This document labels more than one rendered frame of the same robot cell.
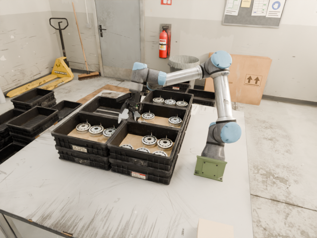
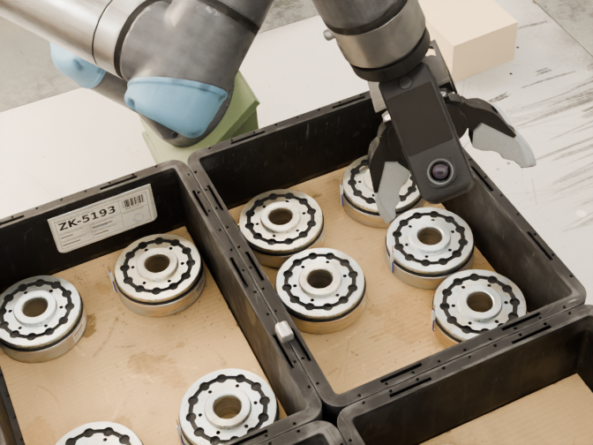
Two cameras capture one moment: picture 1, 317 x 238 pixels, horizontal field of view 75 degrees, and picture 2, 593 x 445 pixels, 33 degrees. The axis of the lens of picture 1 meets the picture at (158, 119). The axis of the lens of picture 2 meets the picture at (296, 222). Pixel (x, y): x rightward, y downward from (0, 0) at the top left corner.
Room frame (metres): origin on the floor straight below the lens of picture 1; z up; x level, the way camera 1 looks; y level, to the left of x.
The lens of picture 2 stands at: (1.58, 0.64, 1.75)
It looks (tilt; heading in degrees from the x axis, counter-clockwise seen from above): 47 degrees down; 233
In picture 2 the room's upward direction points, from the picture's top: 5 degrees counter-clockwise
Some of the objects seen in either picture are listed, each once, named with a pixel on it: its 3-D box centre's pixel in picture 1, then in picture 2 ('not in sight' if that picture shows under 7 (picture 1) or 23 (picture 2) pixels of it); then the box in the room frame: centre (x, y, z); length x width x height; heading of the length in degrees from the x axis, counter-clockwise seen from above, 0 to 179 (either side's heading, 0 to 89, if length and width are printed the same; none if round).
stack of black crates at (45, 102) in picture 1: (38, 111); not in sight; (2.31, 1.55, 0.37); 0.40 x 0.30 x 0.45; 163
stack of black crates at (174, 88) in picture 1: (176, 93); not in sight; (2.97, -0.27, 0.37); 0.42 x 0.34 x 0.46; 73
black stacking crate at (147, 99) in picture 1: (168, 104); not in sight; (1.64, -0.08, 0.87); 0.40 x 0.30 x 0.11; 75
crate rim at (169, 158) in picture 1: (145, 138); (371, 228); (1.06, 0.08, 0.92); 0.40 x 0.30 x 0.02; 75
